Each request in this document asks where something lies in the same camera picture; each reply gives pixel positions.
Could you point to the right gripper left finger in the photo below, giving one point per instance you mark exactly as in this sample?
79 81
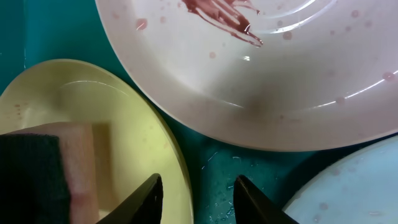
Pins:
143 206

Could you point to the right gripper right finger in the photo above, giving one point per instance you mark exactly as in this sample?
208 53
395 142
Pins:
251 206

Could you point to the yellow-green rimmed plate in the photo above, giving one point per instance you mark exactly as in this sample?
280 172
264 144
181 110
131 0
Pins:
131 140

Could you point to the green and pink sponge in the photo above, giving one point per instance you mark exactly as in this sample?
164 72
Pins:
48 175

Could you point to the teal plastic serving tray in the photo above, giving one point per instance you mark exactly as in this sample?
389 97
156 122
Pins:
36 31

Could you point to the light blue rimmed plate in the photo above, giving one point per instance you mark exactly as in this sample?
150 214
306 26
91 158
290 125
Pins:
360 188

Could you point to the white plate with sauce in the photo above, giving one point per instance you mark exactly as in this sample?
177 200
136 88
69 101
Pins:
297 75

